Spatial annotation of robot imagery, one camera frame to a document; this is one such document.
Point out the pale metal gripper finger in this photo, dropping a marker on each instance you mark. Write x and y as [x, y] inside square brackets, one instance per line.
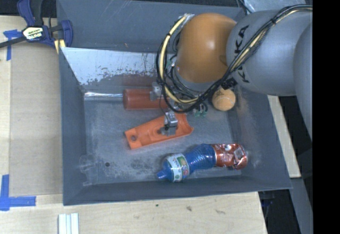
[171, 120]
[156, 91]

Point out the orange flat block with hole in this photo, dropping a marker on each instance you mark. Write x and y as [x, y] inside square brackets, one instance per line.
[148, 134]

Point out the blue plastic bottle with label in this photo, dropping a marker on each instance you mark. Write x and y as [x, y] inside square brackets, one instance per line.
[197, 158]

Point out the orange-yellow tennis ball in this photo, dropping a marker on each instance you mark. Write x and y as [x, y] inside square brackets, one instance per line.
[224, 100]

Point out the clear plastic tube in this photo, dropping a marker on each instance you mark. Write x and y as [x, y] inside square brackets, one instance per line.
[103, 96]

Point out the grey metal bin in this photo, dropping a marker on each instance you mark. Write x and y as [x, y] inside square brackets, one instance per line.
[111, 134]

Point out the crushed red-orange drink can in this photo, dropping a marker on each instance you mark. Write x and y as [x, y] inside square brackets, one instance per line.
[231, 157]

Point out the pale wood board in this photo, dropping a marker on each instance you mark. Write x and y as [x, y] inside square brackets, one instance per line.
[34, 121]

